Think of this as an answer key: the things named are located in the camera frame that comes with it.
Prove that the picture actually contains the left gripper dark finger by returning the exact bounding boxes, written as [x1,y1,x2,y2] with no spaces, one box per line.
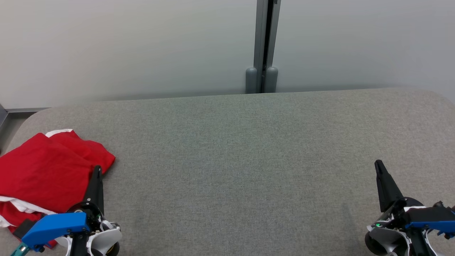
[84,165,105,214]

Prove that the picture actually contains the right gripper body blue shell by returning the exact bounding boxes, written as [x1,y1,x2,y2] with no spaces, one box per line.
[371,197,455,238]

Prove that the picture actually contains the left gripper body blue shell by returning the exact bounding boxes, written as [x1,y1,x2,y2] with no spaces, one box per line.
[21,202,104,250]

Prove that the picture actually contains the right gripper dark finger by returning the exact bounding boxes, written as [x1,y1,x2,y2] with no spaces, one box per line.
[374,160,405,213]

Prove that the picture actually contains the red shorts with white stripe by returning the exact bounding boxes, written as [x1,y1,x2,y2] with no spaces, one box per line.
[0,129,116,214]

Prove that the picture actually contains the grey fabric upholstered bench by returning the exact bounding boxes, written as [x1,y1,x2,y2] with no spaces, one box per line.
[0,87,455,256]

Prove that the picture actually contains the teal left cable connector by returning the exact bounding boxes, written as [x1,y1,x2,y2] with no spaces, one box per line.
[10,243,30,256]

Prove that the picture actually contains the grey wall base rail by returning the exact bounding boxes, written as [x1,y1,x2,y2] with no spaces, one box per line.
[6,107,50,113]

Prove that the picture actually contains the grey cylindrical post foot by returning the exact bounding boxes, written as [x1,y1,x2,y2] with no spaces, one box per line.
[245,68,258,94]
[265,66,279,93]

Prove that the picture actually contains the grey metal partition post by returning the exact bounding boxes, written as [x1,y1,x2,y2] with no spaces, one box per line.
[253,0,281,94]

